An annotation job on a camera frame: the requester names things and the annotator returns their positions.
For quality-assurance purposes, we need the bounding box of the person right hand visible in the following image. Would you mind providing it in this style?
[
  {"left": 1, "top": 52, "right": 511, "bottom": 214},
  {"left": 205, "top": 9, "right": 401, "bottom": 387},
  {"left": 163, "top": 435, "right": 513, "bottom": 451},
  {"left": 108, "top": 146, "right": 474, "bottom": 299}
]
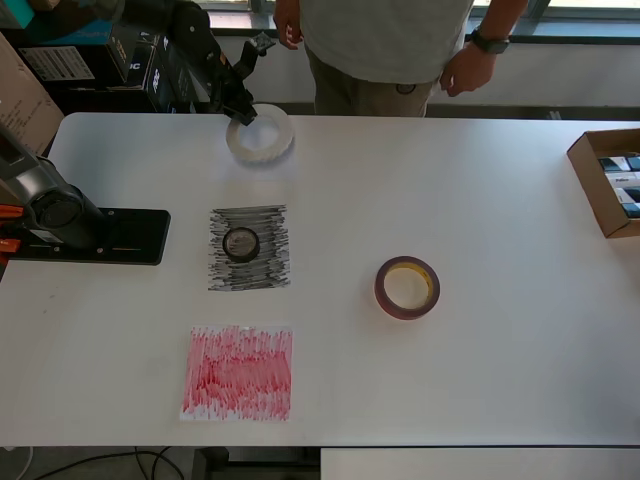
[{"left": 273, "top": 7, "right": 305, "bottom": 50}]

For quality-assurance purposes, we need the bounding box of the open brown cardboard tray box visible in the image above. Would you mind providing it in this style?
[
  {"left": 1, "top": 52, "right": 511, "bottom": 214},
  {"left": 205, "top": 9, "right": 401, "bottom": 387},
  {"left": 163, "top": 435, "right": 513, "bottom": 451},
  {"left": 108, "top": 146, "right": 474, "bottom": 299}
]
[{"left": 567, "top": 128, "right": 640, "bottom": 240}]

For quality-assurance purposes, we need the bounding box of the small dark blue box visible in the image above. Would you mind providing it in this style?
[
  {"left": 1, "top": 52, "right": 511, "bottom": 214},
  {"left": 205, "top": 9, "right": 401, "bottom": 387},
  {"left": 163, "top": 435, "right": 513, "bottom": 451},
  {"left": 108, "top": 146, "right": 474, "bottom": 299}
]
[{"left": 598, "top": 156, "right": 640, "bottom": 174}]

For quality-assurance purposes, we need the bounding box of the small white labelled box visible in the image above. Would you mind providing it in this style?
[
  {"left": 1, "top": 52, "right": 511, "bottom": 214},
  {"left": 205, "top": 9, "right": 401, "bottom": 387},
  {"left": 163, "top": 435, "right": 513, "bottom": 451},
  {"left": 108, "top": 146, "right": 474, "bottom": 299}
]
[{"left": 604, "top": 171, "right": 640, "bottom": 190}]

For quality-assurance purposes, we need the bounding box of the black teal printed box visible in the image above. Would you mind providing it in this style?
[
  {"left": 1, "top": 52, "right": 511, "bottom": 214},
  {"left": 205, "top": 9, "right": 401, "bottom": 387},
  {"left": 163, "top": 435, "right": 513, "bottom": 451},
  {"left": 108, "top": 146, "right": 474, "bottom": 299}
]
[{"left": 19, "top": 14, "right": 151, "bottom": 94}]

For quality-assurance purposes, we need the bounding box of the person left forearm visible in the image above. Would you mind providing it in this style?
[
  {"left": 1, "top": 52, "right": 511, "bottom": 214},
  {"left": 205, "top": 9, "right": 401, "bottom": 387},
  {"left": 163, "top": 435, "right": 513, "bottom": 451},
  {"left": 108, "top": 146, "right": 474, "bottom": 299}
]
[{"left": 477, "top": 0, "right": 531, "bottom": 37}]

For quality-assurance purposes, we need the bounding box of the white floor cable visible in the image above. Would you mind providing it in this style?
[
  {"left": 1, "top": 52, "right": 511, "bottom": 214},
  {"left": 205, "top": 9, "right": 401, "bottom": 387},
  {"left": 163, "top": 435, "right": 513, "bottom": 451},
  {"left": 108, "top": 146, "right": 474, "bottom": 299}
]
[{"left": 0, "top": 444, "right": 35, "bottom": 480}]

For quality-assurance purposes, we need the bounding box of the black scribbled paper sheet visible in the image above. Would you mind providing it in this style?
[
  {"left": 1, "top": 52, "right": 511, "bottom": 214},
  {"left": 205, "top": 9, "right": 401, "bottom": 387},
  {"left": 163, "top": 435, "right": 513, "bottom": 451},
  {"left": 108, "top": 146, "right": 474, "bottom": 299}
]
[{"left": 207, "top": 203, "right": 293, "bottom": 294}]

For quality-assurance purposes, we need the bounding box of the small black white box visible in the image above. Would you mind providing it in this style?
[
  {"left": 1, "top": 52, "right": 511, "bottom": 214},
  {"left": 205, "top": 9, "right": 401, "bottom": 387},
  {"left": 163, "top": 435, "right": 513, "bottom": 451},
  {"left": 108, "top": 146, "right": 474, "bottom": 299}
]
[{"left": 613, "top": 187, "right": 640, "bottom": 220}]

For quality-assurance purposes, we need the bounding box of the plain white paper sheet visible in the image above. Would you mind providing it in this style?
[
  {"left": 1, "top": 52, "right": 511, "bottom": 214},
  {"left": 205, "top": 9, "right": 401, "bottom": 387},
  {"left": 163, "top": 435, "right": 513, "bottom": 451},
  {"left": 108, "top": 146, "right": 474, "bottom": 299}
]
[{"left": 208, "top": 124, "right": 299, "bottom": 184}]

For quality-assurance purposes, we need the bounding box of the person torso grey shirt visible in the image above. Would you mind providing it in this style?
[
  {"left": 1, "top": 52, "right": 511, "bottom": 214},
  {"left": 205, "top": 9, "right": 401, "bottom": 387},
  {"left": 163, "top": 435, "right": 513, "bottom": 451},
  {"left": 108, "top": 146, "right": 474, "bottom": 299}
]
[{"left": 297, "top": 0, "right": 476, "bottom": 119}]

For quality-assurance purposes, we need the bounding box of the dark teal box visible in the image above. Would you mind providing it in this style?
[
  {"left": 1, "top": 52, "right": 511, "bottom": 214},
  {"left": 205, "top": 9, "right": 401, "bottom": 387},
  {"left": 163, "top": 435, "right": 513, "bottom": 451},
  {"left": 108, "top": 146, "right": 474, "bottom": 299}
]
[{"left": 0, "top": 0, "right": 36, "bottom": 31}]

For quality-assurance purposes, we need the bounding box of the orange black clamp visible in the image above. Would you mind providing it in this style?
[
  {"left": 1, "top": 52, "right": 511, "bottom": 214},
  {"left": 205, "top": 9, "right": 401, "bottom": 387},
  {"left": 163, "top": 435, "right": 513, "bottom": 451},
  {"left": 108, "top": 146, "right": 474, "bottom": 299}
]
[{"left": 0, "top": 204, "right": 24, "bottom": 255}]

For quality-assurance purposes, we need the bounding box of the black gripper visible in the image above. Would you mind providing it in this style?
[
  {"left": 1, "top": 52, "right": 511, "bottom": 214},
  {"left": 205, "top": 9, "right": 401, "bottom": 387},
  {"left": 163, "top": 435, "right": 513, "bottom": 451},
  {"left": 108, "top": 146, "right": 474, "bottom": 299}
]
[{"left": 203, "top": 69, "right": 259, "bottom": 127}]

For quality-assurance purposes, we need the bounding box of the large GX760A cardboard box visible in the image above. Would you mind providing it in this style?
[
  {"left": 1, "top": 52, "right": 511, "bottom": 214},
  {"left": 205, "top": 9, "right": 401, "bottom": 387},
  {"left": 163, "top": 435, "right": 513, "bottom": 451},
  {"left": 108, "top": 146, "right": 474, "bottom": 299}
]
[{"left": 0, "top": 32, "right": 66, "bottom": 154}]

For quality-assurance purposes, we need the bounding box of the black tape roll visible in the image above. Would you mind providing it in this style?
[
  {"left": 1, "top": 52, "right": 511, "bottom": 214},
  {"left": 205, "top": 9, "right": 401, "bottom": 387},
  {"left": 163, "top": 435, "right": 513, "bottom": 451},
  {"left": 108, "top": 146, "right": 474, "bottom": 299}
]
[{"left": 221, "top": 226, "right": 261, "bottom": 264}]

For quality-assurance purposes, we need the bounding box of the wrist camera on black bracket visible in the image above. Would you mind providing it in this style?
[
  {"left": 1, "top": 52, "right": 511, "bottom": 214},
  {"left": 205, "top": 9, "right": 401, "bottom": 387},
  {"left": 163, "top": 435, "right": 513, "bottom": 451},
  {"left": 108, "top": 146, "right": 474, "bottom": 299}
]
[{"left": 230, "top": 31, "right": 277, "bottom": 81}]

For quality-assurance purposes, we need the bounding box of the red scribbled paper sheet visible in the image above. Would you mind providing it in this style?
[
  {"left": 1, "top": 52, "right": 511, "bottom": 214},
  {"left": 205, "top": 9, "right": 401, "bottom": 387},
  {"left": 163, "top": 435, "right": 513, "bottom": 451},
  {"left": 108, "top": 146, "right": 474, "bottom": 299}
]
[{"left": 179, "top": 324, "right": 295, "bottom": 424}]

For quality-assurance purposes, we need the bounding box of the black AOC carton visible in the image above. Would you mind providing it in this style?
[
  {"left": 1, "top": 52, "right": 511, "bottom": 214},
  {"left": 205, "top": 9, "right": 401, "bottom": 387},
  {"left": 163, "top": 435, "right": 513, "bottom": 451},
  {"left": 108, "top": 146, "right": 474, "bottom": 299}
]
[{"left": 142, "top": 29, "right": 211, "bottom": 115}]

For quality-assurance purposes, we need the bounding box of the red tape roll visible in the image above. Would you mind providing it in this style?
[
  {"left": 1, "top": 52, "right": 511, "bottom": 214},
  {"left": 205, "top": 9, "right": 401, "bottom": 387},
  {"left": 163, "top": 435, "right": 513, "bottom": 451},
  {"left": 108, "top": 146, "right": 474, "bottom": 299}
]
[{"left": 373, "top": 255, "right": 442, "bottom": 322}]

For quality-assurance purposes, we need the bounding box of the black table leg frame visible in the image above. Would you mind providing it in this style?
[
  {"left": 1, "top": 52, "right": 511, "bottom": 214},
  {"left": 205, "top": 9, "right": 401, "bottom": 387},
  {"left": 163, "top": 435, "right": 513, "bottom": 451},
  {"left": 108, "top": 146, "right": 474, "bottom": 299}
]
[{"left": 192, "top": 447, "right": 321, "bottom": 480}]

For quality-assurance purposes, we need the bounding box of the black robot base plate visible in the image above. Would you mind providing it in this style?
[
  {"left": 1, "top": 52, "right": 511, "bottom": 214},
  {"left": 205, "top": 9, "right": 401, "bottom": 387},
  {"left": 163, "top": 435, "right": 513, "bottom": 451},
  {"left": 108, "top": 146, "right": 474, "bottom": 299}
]
[{"left": 0, "top": 207, "right": 172, "bottom": 267}]

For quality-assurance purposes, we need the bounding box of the black smartwatch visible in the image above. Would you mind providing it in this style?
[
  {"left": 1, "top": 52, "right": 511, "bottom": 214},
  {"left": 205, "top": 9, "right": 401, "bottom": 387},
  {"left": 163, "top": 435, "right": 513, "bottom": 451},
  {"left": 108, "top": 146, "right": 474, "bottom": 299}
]
[{"left": 469, "top": 25, "right": 511, "bottom": 55}]

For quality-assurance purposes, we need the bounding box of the black floor cable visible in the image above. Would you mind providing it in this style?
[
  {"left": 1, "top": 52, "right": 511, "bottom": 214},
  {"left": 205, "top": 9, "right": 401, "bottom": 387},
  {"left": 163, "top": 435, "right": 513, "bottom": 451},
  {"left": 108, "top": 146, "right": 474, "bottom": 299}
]
[{"left": 74, "top": 446, "right": 199, "bottom": 480}]

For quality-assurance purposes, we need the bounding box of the white tape roll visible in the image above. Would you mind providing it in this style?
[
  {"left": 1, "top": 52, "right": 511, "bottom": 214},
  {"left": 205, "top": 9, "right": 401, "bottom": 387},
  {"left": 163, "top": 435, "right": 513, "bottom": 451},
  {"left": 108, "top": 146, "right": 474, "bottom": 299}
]
[{"left": 224, "top": 102, "right": 296, "bottom": 165}]

